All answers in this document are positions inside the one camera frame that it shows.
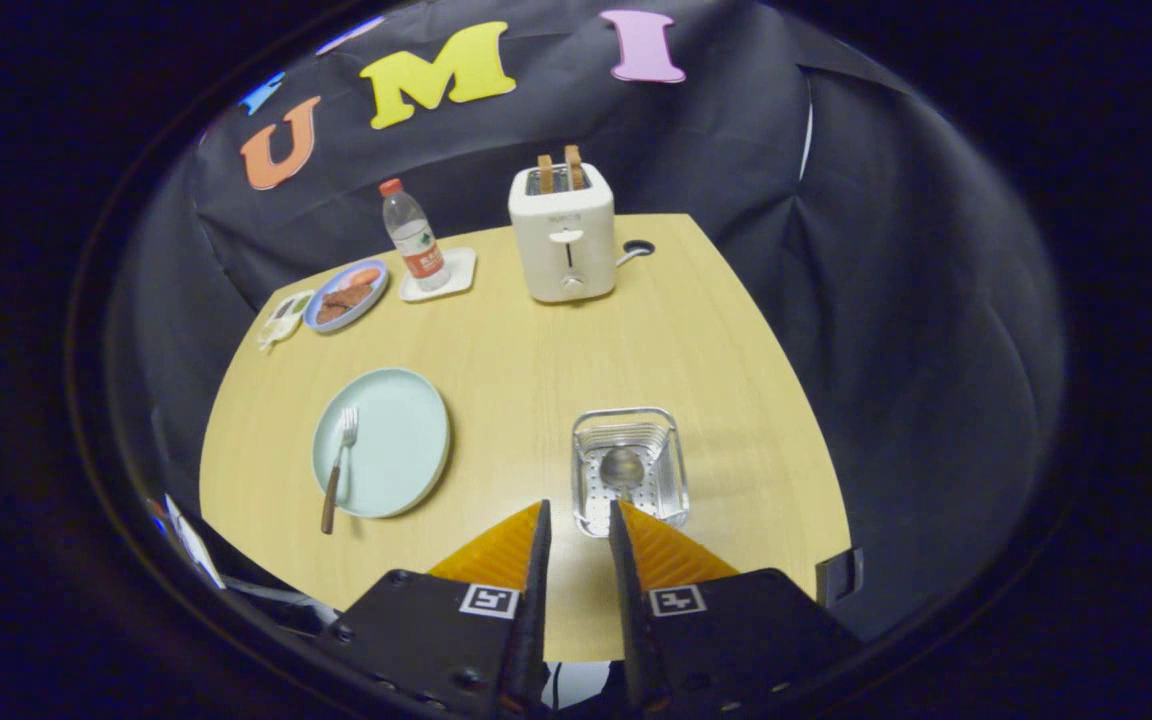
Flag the white toaster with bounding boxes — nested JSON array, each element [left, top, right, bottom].
[[508, 163, 619, 304]]

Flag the white square coaster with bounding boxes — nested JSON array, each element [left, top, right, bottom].
[[398, 247, 478, 303]]

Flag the brown meat slices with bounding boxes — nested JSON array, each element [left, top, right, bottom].
[[316, 283, 377, 323]]

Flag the black backdrop cloth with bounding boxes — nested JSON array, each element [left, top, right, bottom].
[[106, 0, 1067, 641]]

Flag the metal wire basket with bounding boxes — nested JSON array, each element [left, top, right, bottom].
[[571, 406, 691, 539]]

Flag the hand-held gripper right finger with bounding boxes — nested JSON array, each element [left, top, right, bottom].
[[607, 499, 862, 720]]

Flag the clear water bottle red cap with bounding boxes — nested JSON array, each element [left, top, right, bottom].
[[379, 178, 452, 292]]

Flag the white divided sauce dish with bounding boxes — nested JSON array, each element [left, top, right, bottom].
[[256, 290, 317, 353]]

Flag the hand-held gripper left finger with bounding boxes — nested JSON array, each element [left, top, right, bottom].
[[321, 498, 553, 720]]

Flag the blue plate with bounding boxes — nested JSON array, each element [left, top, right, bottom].
[[303, 259, 390, 334]]

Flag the small black box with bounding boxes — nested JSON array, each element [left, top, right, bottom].
[[816, 546, 865, 608]]

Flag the light green plate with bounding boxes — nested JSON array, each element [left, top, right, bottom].
[[312, 367, 452, 520]]

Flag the fork with wooden handle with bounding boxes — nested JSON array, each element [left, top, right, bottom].
[[321, 407, 360, 535]]

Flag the metal spoon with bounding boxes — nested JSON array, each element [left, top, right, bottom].
[[599, 446, 648, 496]]

